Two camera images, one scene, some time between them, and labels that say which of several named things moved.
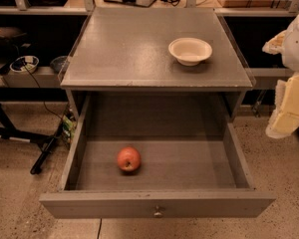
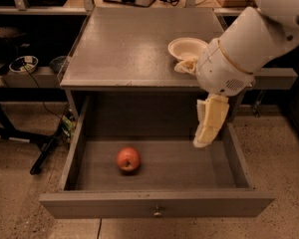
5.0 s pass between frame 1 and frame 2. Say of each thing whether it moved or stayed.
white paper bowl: stayed
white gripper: moved
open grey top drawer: stayed
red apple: stayed
